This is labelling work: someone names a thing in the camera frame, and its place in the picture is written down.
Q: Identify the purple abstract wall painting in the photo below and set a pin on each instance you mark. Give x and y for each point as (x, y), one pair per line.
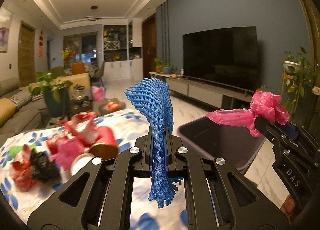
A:
(5, 23)

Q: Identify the pink gift bag on floor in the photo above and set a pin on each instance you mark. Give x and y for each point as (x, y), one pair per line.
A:
(98, 93)

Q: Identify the dark wooden entry door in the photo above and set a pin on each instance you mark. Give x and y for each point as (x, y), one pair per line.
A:
(149, 45)

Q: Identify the blue foam fruit net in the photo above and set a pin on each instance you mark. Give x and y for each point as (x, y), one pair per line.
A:
(151, 98)

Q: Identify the gold rimmed paper cup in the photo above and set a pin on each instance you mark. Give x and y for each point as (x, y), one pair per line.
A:
(80, 162)

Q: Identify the grey tv cabinet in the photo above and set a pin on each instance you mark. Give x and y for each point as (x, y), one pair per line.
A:
(215, 96)

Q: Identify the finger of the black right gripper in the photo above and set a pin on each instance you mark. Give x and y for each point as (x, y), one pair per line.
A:
(268, 125)

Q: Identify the pink plastic bag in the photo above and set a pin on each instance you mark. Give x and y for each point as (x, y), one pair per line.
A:
(263, 104)

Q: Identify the black plastic bag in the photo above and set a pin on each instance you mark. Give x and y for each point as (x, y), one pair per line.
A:
(42, 169)

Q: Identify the large black television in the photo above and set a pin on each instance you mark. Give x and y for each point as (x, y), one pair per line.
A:
(227, 56)

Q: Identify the small white side table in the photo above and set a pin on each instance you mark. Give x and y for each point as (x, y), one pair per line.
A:
(159, 75)

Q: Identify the green potted table plant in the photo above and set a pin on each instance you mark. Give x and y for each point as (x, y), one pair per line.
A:
(55, 93)

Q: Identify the person's right hand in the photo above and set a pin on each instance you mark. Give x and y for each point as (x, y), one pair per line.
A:
(288, 208)

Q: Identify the white display cabinet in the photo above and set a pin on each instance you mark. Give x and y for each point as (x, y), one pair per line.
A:
(122, 51)

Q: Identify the tall plant on gold stand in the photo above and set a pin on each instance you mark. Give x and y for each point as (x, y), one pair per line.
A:
(297, 79)

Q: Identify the red cylindrical can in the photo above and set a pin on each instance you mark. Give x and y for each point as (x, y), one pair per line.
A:
(105, 146)

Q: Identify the dark purple trash bin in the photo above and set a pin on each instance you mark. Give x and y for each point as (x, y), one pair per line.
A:
(210, 141)

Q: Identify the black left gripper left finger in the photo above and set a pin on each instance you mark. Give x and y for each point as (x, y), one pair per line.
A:
(141, 162)

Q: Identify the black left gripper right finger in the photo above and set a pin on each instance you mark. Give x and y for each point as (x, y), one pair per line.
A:
(175, 167)

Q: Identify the grey sectional sofa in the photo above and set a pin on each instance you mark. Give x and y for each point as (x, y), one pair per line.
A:
(19, 111)

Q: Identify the crumpled pink bag on table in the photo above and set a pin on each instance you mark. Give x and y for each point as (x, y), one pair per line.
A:
(67, 151)

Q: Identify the orange dining chair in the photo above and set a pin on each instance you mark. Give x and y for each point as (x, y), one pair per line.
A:
(77, 68)

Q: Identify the white blue floral tablecloth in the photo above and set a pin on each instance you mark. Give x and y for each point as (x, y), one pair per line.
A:
(127, 126)

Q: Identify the red white plastic bag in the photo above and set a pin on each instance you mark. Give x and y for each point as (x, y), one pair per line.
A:
(81, 127)

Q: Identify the yellow sofa cushion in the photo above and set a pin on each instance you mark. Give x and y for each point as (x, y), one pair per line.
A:
(7, 110)

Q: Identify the ring ceiling lamp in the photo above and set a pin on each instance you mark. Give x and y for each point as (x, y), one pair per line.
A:
(93, 18)

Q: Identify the houndstooth patterned cushion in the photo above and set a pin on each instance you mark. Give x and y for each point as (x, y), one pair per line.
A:
(21, 98)

